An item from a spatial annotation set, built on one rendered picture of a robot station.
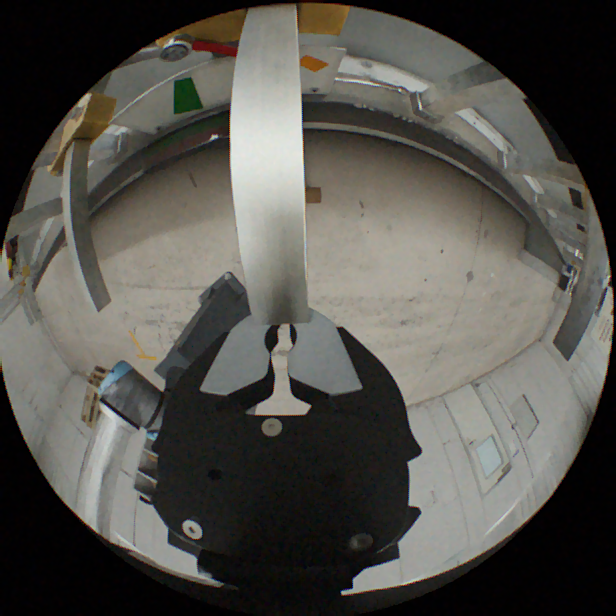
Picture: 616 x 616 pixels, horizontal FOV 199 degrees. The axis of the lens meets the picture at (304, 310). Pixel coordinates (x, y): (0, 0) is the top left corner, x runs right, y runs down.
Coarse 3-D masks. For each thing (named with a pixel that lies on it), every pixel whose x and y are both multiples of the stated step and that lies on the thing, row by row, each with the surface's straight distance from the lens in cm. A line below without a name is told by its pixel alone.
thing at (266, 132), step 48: (240, 48) 13; (288, 48) 12; (240, 96) 10; (288, 96) 9; (240, 144) 8; (288, 144) 8; (240, 192) 8; (288, 192) 8; (240, 240) 8; (288, 240) 8; (288, 288) 8
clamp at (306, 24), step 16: (224, 16) 20; (240, 16) 20; (304, 16) 20; (320, 16) 20; (336, 16) 20; (176, 32) 21; (192, 32) 21; (208, 32) 21; (224, 32) 21; (240, 32) 21; (304, 32) 21; (320, 32) 21; (336, 32) 21
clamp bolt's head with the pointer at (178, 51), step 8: (168, 40) 21; (168, 48) 20; (176, 48) 20; (184, 48) 20; (192, 48) 21; (200, 48) 22; (208, 48) 22; (216, 48) 22; (224, 48) 22; (232, 48) 22; (168, 56) 20; (176, 56) 20
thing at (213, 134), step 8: (216, 128) 29; (224, 128) 28; (200, 136) 29; (208, 136) 29; (216, 136) 28; (224, 136) 28; (176, 144) 31; (184, 144) 30; (192, 144) 30; (160, 152) 33; (168, 152) 32; (176, 152) 31; (152, 160) 34; (160, 160) 33; (144, 168) 35
